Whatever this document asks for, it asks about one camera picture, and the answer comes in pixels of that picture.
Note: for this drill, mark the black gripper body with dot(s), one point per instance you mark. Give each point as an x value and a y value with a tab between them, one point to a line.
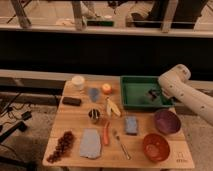
154	93

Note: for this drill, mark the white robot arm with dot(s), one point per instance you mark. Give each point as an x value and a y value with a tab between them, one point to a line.
173	84

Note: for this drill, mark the green plastic tray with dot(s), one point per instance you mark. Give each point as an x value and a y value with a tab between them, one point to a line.
135	93

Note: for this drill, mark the purple bowl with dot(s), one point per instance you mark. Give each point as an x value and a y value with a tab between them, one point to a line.
166	121

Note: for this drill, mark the blue sponge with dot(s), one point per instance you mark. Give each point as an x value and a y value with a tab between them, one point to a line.
131	126

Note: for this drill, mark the peeled banana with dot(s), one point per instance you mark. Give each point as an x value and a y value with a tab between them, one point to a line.
111	107

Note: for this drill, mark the red yellow apple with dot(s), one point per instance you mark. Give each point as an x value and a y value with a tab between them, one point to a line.
106	88

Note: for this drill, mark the red bowl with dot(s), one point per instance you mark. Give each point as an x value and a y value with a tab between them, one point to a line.
155	147

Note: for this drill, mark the metal fork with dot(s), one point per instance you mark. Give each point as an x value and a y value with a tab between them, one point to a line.
115	134

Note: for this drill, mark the orange carrot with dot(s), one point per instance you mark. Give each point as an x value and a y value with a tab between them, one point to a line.
106	134

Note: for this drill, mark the metal cup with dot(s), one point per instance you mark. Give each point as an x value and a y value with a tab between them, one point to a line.
94	115

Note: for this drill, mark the wooden table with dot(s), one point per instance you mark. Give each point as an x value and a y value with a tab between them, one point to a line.
76	120

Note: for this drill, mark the white cup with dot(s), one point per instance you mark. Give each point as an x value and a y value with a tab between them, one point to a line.
78	82

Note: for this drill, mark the grey-blue cloth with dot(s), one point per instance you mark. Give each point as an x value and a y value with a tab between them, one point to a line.
90	145

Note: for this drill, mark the black rectangular block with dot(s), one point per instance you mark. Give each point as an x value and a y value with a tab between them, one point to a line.
71	101

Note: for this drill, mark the bunch of dark grapes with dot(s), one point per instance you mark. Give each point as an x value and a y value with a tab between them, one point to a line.
64	143

